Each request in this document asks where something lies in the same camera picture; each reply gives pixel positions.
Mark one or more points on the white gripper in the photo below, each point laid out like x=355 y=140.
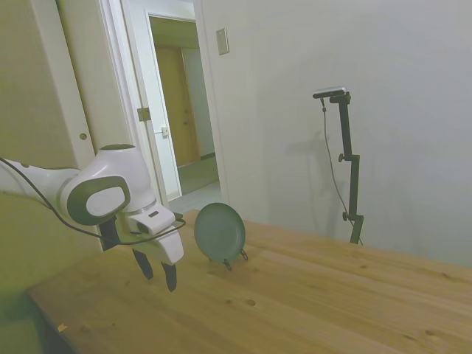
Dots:
x=166 y=247

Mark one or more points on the teal round plate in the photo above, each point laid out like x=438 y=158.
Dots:
x=219 y=232

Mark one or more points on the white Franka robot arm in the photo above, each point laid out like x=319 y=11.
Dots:
x=107 y=166

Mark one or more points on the white door latch plate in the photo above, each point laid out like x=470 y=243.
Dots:
x=164 y=131

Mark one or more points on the orange sticker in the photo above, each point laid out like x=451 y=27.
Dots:
x=63 y=327

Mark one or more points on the metal door hinge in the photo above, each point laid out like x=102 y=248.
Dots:
x=144 y=114

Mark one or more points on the brown wooden door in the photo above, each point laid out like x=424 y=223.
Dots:
x=173 y=110

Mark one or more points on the white door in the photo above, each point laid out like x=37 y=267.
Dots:
x=96 y=92

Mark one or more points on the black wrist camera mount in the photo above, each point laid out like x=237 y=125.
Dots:
x=108 y=234

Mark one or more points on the white door frame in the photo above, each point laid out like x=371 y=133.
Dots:
x=210 y=110

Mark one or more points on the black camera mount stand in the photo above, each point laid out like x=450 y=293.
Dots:
x=327 y=147

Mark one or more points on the grey wall switch plate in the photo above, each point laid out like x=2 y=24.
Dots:
x=222 y=41

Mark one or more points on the grey exterior camera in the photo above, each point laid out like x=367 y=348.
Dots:
x=330 y=91

